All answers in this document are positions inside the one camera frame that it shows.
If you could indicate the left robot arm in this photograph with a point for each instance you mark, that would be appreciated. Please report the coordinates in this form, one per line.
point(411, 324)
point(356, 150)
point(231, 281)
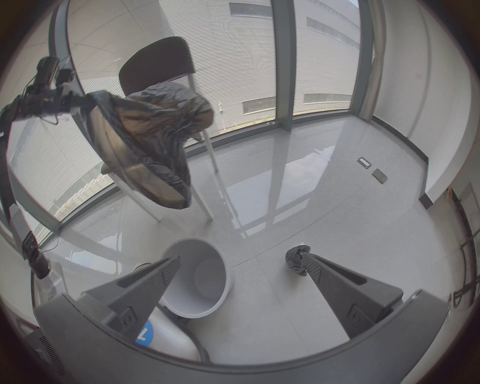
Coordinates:
point(5, 142)

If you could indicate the black framed low bench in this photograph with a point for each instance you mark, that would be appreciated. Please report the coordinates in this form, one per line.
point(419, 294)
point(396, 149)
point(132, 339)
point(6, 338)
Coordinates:
point(467, 232)

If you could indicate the black plastic bag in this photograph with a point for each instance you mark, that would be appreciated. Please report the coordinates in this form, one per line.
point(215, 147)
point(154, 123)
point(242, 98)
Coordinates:
point(150, 127)

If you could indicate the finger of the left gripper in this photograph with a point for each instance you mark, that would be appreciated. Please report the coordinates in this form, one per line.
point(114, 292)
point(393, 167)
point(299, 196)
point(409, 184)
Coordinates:
point(80, 101)

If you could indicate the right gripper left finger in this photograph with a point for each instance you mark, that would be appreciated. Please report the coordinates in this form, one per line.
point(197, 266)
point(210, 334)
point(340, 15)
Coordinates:
point(150, 288)

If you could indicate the dark grey white-legged chair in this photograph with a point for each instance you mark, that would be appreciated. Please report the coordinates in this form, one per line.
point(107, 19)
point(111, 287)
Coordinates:
point(157, 60)

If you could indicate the white trash bin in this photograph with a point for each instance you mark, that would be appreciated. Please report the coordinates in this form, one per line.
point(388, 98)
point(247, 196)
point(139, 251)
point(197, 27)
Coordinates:
point(202, 277)

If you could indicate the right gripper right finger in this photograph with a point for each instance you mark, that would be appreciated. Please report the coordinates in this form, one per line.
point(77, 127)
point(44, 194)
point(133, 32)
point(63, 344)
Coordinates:
point(337, 287)

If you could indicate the window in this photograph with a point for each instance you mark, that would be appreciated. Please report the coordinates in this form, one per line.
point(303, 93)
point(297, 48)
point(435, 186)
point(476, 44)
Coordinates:
point(318, 56)

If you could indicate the crumpled black plastic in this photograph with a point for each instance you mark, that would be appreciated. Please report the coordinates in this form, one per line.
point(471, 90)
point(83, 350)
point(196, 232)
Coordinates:
point(296, 258)

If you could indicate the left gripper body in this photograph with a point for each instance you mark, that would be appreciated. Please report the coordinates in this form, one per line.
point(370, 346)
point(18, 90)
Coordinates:
point(45, 102)

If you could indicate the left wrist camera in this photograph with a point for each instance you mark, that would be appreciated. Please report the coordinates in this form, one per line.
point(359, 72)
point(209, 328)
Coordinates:
point(48, 71)

